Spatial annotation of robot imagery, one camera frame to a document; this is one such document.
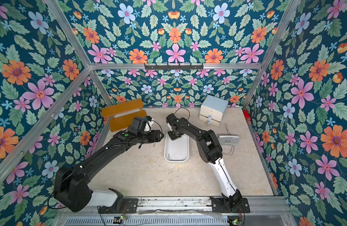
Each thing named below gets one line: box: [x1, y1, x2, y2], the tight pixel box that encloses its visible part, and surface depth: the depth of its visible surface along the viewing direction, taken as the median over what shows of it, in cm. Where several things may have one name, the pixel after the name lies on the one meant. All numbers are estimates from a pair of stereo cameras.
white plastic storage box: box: [164, 129, 191, 163], surface depth 95 cm
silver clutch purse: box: [218, 135, 240, 146], surface depth 95 cm
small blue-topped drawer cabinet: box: [199, 95, 229, 127], surface depth 105 cm
